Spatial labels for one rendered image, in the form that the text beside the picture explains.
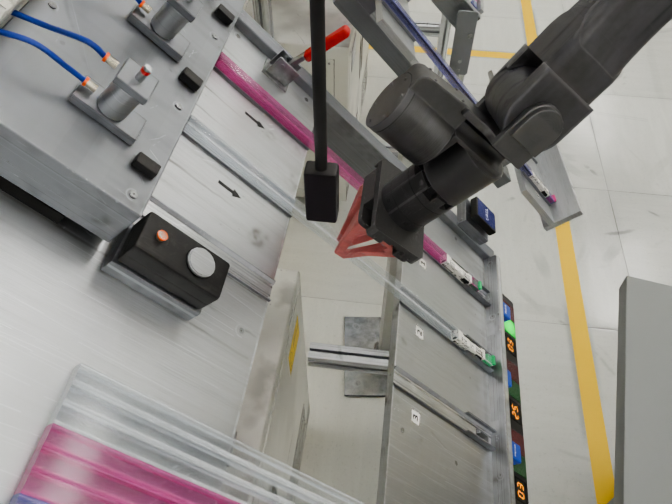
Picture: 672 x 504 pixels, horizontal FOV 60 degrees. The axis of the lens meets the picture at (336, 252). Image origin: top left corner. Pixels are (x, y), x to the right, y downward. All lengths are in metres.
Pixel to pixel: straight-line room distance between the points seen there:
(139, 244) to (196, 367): 0.11
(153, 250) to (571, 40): 0.36
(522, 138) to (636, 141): 2.06
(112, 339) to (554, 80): 0.39
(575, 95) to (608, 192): 1.77
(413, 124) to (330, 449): 1.15
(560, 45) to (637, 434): 0.65
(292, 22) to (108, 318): 1.37
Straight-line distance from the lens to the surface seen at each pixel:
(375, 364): 1.28
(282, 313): 0.99
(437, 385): 0.72
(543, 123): 0.51
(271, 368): 0.94
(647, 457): 1.00
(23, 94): 0.44
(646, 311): 1.14
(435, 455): 0.68
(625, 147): 2.52
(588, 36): 0.52
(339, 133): 0.79
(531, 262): 1.96
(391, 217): 0.58
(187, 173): 0.56
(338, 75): 1.66
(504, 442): 0.78
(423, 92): 0.51
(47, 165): 0.42
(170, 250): 0.44
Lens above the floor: 1.43
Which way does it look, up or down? 49 degrees down
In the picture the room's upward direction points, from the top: straight up
